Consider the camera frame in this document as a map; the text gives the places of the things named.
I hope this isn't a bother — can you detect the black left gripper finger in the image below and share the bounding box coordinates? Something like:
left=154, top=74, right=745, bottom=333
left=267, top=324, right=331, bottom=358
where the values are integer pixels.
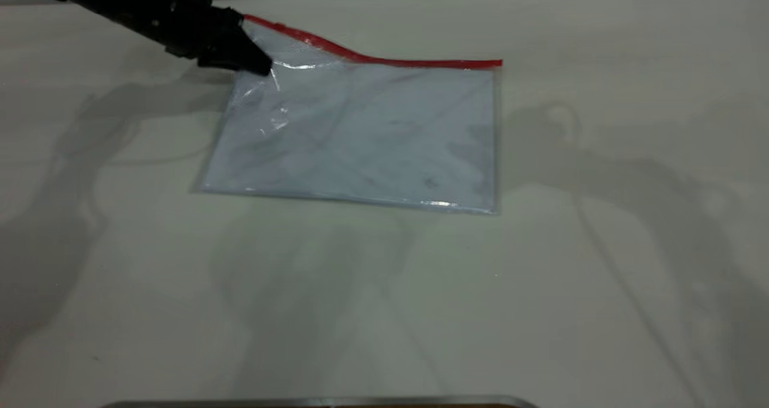
left=197, top=31, right=273, bottom=77

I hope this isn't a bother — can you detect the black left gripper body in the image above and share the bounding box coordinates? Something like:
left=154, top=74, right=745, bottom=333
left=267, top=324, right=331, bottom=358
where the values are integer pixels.
left=161, top=0, right=246, bottom=61

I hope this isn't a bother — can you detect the clear zip bag red strip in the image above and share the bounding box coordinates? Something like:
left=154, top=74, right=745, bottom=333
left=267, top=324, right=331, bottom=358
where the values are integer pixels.
left=193, top=14, right=504, bottom=216

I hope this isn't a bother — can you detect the grey metal bar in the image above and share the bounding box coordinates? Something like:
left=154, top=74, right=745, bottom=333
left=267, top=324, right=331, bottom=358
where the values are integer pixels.
left=99, top=395, right=539, bottom=408

